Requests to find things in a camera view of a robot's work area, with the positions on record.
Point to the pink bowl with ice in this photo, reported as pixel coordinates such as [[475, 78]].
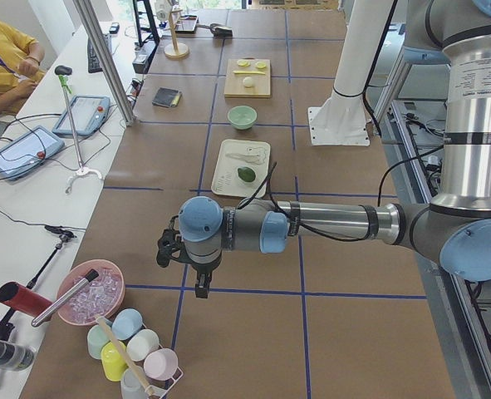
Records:
[[100, 297]]

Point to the grey folded cloth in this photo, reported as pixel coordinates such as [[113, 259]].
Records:
[[166, 97]]

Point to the yellow plastic knife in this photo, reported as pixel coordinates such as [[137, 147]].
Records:
[[246, 72]]

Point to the white cup rack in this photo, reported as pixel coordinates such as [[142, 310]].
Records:
[[168, 384]]

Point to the red cylinder bottle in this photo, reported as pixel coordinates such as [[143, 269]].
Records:
[[23, 299]]

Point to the cream bear tray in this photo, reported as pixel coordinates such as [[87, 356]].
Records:
[[226, 181]]

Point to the yellow cup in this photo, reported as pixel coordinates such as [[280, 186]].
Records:
[[112, 363]]

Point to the black camera device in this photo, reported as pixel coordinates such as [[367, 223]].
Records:
[[16, 357]]

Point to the lemon slice near handle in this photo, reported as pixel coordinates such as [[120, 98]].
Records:
[[243, 63]]

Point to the far teach pendant tablet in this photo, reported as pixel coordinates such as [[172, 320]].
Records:
[[89, 113]]

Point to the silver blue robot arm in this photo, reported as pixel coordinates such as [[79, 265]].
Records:
[[452, 230]]

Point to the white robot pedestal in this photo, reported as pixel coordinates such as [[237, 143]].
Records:
[[341, 120]]

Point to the near teach pendant tablet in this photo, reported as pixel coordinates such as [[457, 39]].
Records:
[[27, 152]]

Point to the reacher grabber tool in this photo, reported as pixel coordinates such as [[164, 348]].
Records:
[[62, 73]]

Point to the teach pendant tablet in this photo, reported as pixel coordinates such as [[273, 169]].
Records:
[[27, 152], [89, 113]]

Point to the wooden stick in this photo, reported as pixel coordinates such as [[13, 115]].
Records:
[[150, 390]]

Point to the pink cup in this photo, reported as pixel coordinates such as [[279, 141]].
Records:
[[161, 364]]

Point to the black tray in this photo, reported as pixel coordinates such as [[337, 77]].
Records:
[[186, 24]]

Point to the aluminium frame post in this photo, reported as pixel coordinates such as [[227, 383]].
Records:
[[92, 26]]

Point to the person in yellow shirt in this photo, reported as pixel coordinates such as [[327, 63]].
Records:
[[20, 68]]

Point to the wooden mug stand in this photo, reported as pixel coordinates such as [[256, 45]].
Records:
[[175, 50]]

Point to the blue cup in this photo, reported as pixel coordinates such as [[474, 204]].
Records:
[[127, 323]]

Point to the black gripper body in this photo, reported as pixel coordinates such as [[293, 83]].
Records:
[[203, 270]]

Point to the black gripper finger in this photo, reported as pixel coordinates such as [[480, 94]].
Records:
[[202, 286]]

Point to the white ceramic spoon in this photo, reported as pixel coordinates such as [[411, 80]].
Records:
[[257, 159]]

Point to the wooden cutting board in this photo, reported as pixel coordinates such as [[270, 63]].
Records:
[[233, 87]]

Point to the green avocado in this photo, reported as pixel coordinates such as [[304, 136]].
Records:
[[246, 174]]

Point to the grey cup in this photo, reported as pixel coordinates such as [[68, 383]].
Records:
[[130, 386]]

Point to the metal scoop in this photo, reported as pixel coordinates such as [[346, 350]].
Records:
[[217, 30]]

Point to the white cup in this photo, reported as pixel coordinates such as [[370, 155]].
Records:
[[142, 344]]

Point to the green ceramic bowl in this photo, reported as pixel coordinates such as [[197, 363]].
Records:
[[242, 117]]

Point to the pale green cup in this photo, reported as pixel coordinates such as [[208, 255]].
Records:
[[96, 339]]

